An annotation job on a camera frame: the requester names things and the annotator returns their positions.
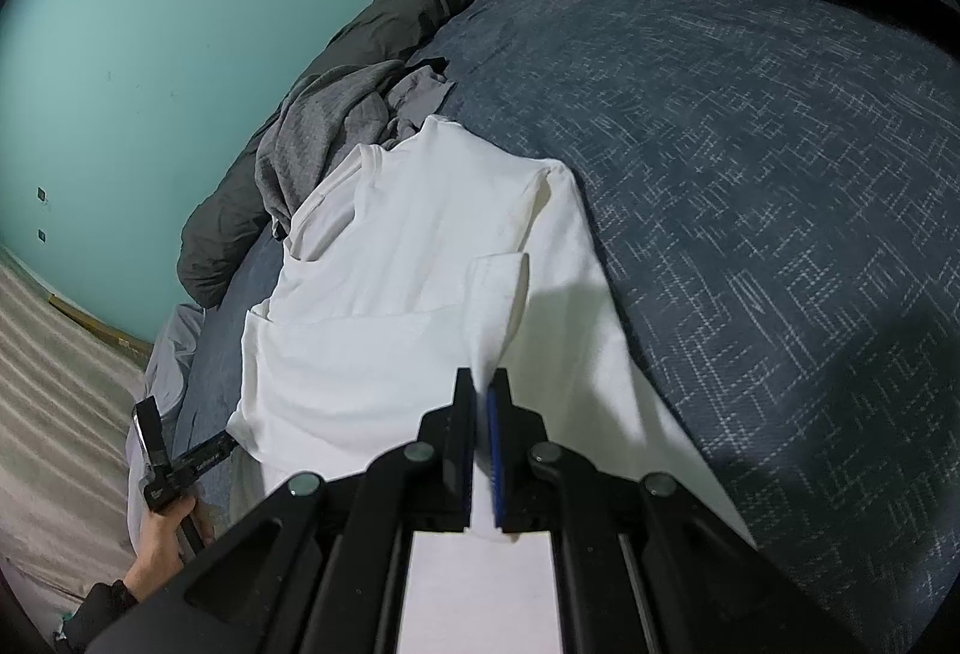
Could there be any white long-sleeve shirt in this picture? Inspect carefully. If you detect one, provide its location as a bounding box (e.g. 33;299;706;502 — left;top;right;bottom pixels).
224;114;760;654

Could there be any person's left forearm black sleeve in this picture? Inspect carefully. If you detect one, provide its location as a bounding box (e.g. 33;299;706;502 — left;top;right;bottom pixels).
52;579;139;654

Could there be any person's left hand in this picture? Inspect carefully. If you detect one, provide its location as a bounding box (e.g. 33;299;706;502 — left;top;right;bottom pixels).
122;495;215;602

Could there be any light grey crumpled sheet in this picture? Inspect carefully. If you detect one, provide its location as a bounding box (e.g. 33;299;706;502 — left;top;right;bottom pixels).
125;303;205;551

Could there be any beige striped curtain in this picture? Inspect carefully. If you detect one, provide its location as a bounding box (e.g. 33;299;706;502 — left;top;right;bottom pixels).
2;257;142;604

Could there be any grey knit sweater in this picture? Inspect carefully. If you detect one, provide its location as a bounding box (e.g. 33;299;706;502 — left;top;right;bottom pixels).
254;59;454;239

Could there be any blue patterned bed cover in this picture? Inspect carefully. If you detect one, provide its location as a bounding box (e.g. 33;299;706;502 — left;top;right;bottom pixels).
167;0;960;654

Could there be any dark grey rolled duvet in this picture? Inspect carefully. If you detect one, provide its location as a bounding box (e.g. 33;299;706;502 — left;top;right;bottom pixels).
177;0;625;311

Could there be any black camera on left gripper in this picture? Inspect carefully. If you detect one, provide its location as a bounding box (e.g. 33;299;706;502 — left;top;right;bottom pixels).
133;395;171;472

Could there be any wooden frame by wall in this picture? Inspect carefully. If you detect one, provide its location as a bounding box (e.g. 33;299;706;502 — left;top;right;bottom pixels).
47;293;153;356

